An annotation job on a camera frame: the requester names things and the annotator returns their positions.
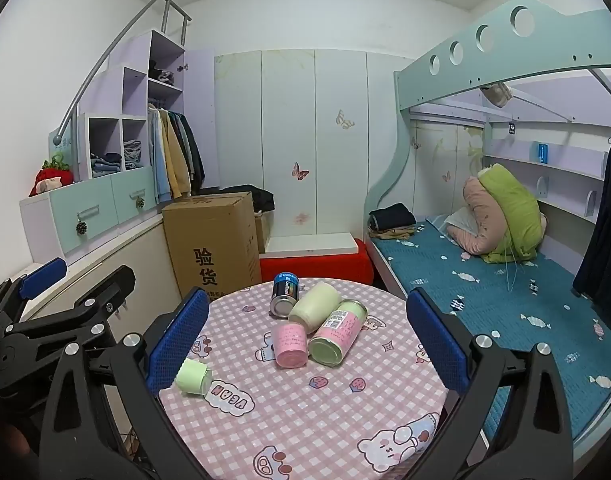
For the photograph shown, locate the mint green bunk bed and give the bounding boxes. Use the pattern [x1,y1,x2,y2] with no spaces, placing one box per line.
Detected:
[363,0,611,463]

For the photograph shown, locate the dark hanging garment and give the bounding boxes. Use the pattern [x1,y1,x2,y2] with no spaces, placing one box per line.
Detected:
[572,132,611,307]

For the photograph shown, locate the small cardboard box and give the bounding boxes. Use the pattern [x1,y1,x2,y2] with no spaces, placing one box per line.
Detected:
[254,212,272,254]

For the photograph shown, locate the pale yellow cup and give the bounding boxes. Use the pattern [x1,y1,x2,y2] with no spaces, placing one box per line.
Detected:
[288,281,342,336]

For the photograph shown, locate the yellow hanging jacket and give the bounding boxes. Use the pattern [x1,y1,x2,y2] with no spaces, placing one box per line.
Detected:
[162,109,193,200]

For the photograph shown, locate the black cloth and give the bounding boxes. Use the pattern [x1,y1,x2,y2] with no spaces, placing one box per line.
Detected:
[220,184,276,214]

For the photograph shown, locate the red storage stool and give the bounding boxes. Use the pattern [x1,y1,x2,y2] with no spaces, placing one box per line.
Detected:
[259,238,375,289]

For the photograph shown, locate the strawberry plush toy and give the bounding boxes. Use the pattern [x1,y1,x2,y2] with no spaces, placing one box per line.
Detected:
[29,155,76,197]

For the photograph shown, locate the white curved cabinet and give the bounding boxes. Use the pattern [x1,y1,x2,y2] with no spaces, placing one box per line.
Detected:
[10,210,182,323]

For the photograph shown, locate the lilac stair cabinet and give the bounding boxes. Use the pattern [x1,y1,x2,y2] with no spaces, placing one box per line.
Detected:
[20,29,217,267]

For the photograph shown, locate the white wardrobe with butterflies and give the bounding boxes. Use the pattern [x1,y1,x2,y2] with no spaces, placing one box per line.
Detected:
[213,49,405,241]

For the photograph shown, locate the folded dark clothes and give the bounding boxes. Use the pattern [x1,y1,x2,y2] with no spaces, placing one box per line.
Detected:
[91,152,123,177]

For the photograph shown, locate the green quilt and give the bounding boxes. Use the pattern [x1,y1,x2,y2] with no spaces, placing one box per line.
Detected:
[477,164,549,264]

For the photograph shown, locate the blue metal can cup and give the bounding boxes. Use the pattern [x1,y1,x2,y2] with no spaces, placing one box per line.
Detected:
[270,271,302,320]

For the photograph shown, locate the folded blue jeans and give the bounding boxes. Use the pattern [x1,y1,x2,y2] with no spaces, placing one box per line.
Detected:
[122,138,144,171]

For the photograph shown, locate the large cardboard box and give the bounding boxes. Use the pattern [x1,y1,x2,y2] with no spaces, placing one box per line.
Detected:
[162,191,263,302]

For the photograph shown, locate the small light green cup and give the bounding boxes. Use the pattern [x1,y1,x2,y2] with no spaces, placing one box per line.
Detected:
[174,357,214,395]

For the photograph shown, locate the grey clothes in cubby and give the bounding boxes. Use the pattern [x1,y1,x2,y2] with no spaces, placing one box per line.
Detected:
[148,59,175,86]

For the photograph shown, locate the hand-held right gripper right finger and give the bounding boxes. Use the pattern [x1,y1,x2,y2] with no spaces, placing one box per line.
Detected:
[405,287,575,480]

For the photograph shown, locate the dark hanging jacket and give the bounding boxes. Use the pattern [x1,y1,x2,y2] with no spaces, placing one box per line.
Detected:
[178,111,206,193]

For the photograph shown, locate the blue patterned bed sheet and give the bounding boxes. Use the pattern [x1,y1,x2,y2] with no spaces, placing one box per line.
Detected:
[373,214,611,441]

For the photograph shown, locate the pink checkered tablecloth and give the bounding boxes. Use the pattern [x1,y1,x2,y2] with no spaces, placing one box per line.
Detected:
[158,277,453,480]

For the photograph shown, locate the light blue hanging shirt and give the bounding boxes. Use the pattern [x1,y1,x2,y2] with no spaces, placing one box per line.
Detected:
[148,106,172,202]

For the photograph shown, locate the pink cup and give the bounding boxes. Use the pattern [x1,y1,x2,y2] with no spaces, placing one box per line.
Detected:
[272,322,309,370]

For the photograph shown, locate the pink quilt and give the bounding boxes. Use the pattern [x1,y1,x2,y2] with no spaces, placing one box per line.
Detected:
[445,176,511,257]

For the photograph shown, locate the white board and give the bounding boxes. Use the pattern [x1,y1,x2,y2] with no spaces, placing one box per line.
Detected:
[265,232,359,255]

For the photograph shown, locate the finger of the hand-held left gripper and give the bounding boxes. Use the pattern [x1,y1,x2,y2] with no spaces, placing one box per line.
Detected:
[4,265,137,347]
[0,257,69,322]

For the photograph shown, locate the beige hanging bag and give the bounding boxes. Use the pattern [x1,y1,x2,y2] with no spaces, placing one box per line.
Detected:
[480,82,514,107]

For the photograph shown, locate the white pillow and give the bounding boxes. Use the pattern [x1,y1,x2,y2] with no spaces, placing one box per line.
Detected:
[442,209,475,235]

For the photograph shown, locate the folded black garment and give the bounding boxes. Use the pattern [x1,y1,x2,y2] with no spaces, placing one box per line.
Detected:
[368,203,419,233]

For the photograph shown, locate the green cup with label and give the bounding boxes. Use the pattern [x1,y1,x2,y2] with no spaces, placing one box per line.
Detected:
[308,299,369,367]

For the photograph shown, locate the grey metal handrail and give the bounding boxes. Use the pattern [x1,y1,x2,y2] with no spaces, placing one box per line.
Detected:
[53,0,193,146]

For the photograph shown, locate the folded tan garment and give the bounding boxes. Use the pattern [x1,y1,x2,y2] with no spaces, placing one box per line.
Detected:
[369,226,417,241]

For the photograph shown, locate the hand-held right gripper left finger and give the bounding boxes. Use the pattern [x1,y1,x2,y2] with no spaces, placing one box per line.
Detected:
[38,287,211,480]

